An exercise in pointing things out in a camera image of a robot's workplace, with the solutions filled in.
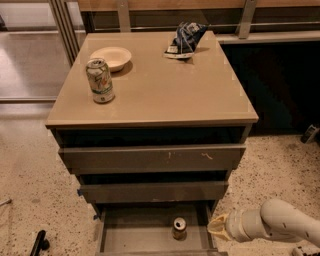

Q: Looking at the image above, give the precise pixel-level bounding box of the white object bottom right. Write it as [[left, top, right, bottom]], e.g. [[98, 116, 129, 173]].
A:
[[291, 245, 320, 256]]

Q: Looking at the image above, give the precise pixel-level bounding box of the blue chip bag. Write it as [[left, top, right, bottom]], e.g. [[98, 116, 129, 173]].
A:
[[164, 22, 207, 59]]

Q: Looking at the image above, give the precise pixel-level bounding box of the top grey drawer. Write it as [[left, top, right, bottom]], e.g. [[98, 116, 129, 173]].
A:
[[59, 144, 245, 175]]

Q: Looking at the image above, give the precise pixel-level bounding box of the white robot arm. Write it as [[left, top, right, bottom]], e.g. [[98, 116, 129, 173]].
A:
[[207, 199, 320, 247]]

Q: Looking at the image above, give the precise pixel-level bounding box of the middle grey drawer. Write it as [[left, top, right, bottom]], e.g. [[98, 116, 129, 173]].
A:
[[80, 181, 228, 204]]

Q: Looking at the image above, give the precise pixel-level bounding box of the grey drawer cabinet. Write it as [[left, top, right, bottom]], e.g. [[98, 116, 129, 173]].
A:
[[45, 30, 260, 256]]

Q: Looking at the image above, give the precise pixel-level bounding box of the green white soda can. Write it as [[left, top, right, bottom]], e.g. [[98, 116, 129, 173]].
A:
[[86, 58, 115, 104]]

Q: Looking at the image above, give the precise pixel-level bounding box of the metal rail shelf frame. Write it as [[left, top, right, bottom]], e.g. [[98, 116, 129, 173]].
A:
[[46, 0, 320, 62]]

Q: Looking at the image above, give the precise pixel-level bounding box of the bottom grey drawer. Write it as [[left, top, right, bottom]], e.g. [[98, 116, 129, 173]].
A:
[[95, 203, 229, 256]]

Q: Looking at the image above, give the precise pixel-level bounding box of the black object on floor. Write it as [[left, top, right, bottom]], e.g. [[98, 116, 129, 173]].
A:
[[30, 230, 50, 256]]

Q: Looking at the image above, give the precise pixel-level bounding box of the dark device on floor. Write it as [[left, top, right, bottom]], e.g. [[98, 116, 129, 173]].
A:
[[301, 125, 320, 143]]

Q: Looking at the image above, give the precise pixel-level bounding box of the orange soda can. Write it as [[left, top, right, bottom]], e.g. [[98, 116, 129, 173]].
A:
[[172, 217, 187, 240]]

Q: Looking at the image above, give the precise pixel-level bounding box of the white bowl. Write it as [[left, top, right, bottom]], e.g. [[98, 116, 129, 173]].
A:
[[90, 47, 132, 73]]

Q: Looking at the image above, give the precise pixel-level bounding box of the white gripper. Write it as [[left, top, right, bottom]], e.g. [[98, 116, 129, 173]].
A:
[[207, 209, 264, 242]]

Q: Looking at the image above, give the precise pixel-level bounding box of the grey drawer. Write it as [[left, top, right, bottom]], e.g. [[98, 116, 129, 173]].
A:
[[95, 203, 229, 256], [59, 144, 245, 175], [80, 181, 228, 204]]

